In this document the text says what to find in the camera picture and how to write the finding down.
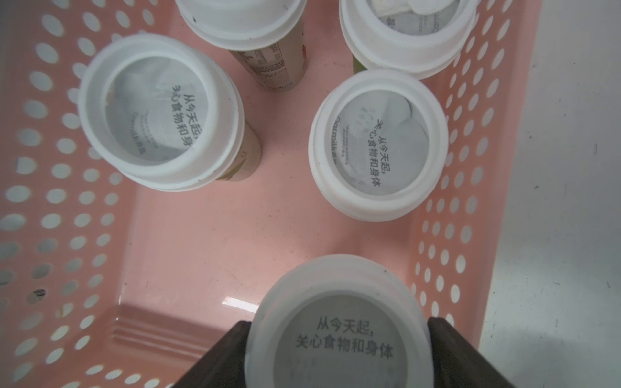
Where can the pink perforated plastic basket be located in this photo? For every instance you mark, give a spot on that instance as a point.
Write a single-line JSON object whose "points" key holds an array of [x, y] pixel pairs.
{"points": [[105, 283]]}

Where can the white lid yogurt cup right-near-basket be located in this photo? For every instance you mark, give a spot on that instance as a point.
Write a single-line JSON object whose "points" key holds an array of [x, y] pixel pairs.
{"points": [[378, 145]]}

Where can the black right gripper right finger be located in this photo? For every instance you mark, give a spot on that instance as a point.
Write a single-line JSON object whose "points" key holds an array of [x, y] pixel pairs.
{"points": [[456, 363]]}

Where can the red label yogurt cup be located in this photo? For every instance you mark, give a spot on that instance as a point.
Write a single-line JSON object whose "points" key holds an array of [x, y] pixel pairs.
{"points": [[339, 321]]}

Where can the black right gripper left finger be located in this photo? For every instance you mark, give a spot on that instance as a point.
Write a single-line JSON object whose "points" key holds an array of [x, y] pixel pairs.
{"points": [[223, 365]]}

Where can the green yogurt cup white lid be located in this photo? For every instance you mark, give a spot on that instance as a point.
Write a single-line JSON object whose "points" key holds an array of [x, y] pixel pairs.
{"points": [[391, 35]]}

